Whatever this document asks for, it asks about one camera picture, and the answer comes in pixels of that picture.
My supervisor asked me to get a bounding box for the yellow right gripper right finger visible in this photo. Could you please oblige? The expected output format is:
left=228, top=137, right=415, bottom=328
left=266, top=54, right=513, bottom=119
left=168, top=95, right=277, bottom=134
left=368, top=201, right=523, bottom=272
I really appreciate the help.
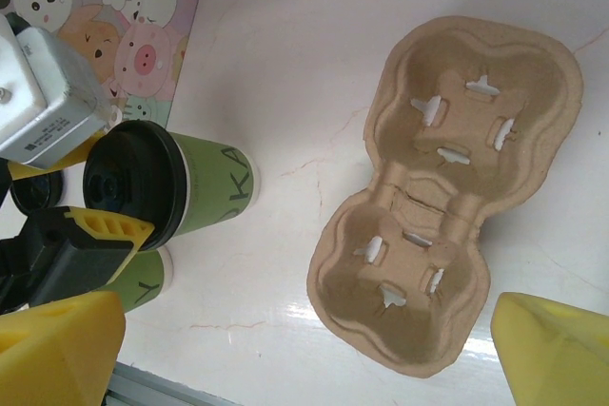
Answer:
left=492, top=291, right=609, bottom=406

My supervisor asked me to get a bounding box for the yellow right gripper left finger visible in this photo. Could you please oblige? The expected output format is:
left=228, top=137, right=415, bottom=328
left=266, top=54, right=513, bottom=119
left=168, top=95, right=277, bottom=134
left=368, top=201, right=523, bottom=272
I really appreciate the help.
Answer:
left=0, top=289, right=128, bottom=406

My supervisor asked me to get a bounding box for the green paper cup black lid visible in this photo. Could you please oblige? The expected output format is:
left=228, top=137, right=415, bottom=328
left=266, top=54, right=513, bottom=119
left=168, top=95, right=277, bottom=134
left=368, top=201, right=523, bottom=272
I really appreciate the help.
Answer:
left=82, top=120, right=262, bottom=254

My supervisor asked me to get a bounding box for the cartoon animal paper gift bag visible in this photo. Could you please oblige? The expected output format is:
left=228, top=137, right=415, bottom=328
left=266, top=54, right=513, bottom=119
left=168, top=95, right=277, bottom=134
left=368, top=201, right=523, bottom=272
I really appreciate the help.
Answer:
left=0, top=0, right=209, bottom=129

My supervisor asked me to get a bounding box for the brown pulp cup carrier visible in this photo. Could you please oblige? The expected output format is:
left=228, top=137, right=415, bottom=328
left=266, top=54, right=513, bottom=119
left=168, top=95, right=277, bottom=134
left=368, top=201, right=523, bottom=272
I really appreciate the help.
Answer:
left=306, top=15, right=585, bottom=381

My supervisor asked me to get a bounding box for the loose black plastic cup lid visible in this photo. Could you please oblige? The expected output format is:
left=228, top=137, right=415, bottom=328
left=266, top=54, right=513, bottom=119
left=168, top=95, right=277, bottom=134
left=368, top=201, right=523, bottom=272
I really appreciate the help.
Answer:
left=9, top=170, right=66, bottom=213

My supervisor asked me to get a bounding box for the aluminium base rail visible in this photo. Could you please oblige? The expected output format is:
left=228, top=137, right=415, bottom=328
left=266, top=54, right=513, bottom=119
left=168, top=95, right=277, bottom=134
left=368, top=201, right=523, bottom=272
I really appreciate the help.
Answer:
left=102, top=360, right=239, bottom=406

